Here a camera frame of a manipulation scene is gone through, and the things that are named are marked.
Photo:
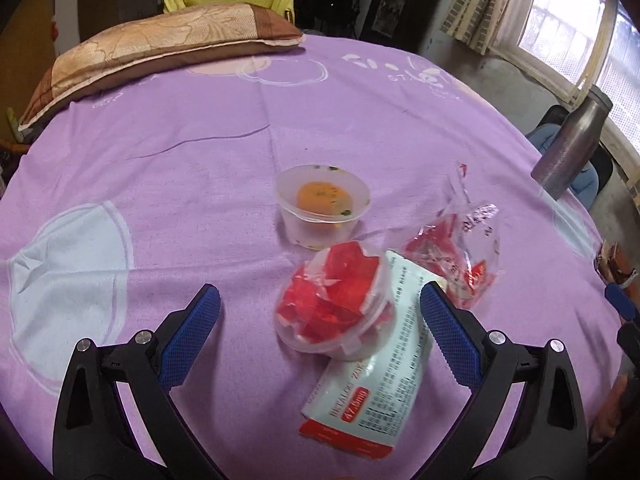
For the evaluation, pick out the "checked curtain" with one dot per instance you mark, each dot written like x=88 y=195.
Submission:
x=480 y=5

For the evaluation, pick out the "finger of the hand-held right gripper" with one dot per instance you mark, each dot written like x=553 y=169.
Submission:
x=622 y=302

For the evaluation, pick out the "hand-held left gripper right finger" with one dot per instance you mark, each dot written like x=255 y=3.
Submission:
x=452 y=335

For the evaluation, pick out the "clear cup with red wrapper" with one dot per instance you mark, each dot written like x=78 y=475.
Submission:
x=330 y=290

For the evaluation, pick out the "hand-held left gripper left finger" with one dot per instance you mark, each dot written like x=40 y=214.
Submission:
x=190 y=335

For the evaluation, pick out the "metal bottle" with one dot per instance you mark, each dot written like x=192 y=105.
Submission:
x=570 y=150

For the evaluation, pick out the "clear red printed wrapper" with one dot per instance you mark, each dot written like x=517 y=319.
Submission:
x=470 y=255

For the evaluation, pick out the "person's right forearm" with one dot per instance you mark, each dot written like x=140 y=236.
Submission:
x=610 y=410

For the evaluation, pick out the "framed picture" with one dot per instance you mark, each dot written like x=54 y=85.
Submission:
x=395 y=5

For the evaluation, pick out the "brown patterned pillow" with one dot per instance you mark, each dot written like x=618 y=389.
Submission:
x=150 y=45

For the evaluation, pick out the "clear cup with orange sauce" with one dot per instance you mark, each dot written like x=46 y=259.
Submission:
x=320 y=200

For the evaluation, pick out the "red and white carton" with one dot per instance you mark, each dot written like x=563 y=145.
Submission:
x=390 y=385

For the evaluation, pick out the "window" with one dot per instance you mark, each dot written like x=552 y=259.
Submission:
x=565 y=25

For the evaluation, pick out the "brown wrapper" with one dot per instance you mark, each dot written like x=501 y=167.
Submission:
x=615 y=262

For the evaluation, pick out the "wooden cabinet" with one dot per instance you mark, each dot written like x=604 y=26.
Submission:
x=30 y=25

